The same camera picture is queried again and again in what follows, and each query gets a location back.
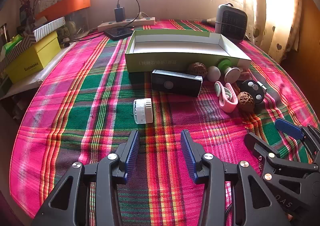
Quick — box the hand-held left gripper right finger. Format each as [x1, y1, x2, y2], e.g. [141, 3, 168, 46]
[180, 129, 292, 226]

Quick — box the orange tray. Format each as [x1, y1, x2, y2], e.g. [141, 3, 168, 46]
[35, 0, 91, 20]

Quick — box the grey portable heater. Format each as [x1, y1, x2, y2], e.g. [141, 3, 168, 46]
[214, 3, 248, 44]

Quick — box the pink green plaid tablecloth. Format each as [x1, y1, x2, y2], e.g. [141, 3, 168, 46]
[10, 19, 317, 226]

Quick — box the brown walnut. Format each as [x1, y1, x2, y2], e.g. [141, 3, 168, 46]
[237, 92, 255, 111]
[187, 62, 208, 80]

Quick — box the green white cardboard box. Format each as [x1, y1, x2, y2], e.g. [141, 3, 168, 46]
[124, 29, 252, 74]

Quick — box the yellow cardboard box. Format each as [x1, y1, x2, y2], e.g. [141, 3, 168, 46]
[4, 32, 62, 84]

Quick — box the black charger adapter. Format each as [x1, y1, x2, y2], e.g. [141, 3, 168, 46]
[114, 4, 126, 22]

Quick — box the clear glass tank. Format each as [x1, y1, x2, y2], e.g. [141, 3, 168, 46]
[65, 9, 91, 35]

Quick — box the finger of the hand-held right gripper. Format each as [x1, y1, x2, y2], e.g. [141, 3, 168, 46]
[274, 118, 320, 165]
[244, 132, 320, 182]

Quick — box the grey zigzag patterned box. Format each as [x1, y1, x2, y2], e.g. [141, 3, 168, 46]
[0, 35, 37, 72]

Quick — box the white round knob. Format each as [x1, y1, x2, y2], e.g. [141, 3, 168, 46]
[207, 66, 222, 82]

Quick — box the white side shelf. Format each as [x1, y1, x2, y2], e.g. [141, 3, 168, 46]
[0, 41, 77, 99]

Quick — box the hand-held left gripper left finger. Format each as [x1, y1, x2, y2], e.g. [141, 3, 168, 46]
[31, 129, 141, 226]

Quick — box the black smartphone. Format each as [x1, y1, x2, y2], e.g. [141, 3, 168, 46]
[104, 26, 134, 40]

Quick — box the black round key fob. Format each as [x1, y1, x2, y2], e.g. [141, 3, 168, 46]
[239, 79, 265, 105]

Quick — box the white power strip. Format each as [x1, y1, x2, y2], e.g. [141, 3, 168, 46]
[97, 17, 156, 32]

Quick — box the green tissue packet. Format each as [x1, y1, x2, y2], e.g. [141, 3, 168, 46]
[2, 35, 24, 52]

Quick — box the green white spool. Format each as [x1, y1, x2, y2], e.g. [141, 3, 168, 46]
[217, 58, 244, 84]

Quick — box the cream heart print curtain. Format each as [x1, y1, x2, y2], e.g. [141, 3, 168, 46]
[244, 0, 303, 63]

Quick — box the black rectangular charger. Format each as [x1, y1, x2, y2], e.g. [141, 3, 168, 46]
[151, 69, 203, 97]

